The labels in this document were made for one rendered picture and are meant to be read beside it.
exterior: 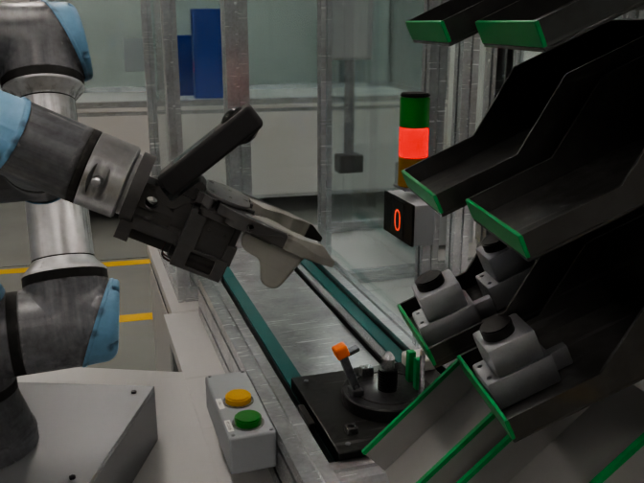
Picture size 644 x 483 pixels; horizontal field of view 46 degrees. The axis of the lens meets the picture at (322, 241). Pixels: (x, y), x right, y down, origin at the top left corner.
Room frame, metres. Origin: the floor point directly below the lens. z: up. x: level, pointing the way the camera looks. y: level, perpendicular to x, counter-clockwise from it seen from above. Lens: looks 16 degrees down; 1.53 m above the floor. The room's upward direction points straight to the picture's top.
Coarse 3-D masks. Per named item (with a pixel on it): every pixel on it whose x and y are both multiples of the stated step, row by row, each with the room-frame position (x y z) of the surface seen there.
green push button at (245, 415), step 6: (240, 414) 1.00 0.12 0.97; (246, 414) 1.00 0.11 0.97; (252, 414) 1.00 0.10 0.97; (258, 414) 1.00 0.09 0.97; (240, 420) 0.99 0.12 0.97; (246, 420) 0.99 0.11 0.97; (252, 420) 0.99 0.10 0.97; (258, 420) 0.99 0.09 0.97; (240, 426) 0.98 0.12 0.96; (246, 426) 0.98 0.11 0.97; (252, 426) 0.98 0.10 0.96
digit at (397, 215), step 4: (392, 200) 1.28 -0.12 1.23; (396, 200) 1.26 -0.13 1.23; (392, 204) 1.28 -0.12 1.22; (396, 204) 1.26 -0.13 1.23; (400, 204) 1.25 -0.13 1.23; (392, 208) 1.28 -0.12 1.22; (396, 208) 1.26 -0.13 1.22; (400, 208) 1.25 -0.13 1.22; (392, 212) 1.28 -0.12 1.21; (396, 212) 1.26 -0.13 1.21; (400, 212) 1.25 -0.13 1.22; (392, 216) 1.28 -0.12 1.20; (396, 216) 1.26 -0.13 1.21; (400, 216) 1.25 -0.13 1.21; (392, 220) 1.28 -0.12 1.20; (396, 220) 1.26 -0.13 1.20; (400, 220) 1.25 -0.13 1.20; (392, 224) 1.28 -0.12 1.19; (396, 224) 1.26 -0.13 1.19; (400, 224) 1.25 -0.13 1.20; (392, 228) 1.28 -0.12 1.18; (396, 228) 1.26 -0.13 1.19; (400, 228) 1.25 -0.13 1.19; (396, 232) 1.26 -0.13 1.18; (400, 232) 1.25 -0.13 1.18; (400, 236) 1.25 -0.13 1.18
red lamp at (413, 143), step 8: (400, 128) 1.26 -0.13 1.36; (408, 128) 1.25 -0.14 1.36; (416, 128) 1.25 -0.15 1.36; (424, 128) 1.25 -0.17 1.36; (400, 136) 1.26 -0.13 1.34; (408, 136) 1.25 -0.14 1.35; (416, 136) 1.24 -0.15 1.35; (424, 136) 1.25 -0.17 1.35; (400, 144) 1.26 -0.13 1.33; (408, 144) 1.24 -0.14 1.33; (416, 144) 1.24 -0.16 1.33; (424, 144) 1.25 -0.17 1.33; (400, 152) 1.26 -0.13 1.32; (408, 152) 1.24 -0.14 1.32; (416, 152) 1.24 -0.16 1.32; (424, 152) 1.25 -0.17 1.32
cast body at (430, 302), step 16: (432, 272) 0.76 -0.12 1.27; (448, 272) 0.77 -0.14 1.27; (416, 288) 0.76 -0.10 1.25; (432, 288) 0.74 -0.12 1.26; (448, 288) 0.74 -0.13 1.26; (432, 304) 0.74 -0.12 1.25; (448, 304) 0.74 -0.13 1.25; (464, 304) 0.74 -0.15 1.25; (480, 304) 0.76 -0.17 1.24; (416, 320) 0.76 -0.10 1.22; (432, 320) 0.74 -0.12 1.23; (448, 320) 0.74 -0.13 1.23; (464, 320) 0.74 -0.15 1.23; (480, 320) 0.74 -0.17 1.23; (432, 336) 0.74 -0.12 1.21; (448, 336) 0.74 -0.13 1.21
